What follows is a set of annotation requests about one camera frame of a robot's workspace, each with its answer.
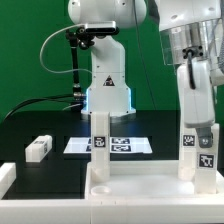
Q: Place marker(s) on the white front rail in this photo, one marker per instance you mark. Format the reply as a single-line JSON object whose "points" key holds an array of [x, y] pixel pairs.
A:
{"points": [[112, 212]]}

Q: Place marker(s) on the grey depth camera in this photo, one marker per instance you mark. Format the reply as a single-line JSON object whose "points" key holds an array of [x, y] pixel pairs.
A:
{"points": [[101, 28]]}

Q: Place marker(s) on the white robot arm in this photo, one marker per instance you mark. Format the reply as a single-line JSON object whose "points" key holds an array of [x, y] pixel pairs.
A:
{"points": [[191, 26]]}

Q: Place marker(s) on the white left rail block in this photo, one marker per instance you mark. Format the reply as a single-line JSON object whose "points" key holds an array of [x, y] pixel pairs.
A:
{"points": [[7, 177]]}

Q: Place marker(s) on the white desk top tray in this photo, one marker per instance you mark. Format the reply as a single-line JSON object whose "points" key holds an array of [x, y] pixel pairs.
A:
{"points": [[146, 180]]}

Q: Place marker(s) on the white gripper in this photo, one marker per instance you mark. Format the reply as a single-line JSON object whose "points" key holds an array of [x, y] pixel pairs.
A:
{"points": [[197, 107]]}

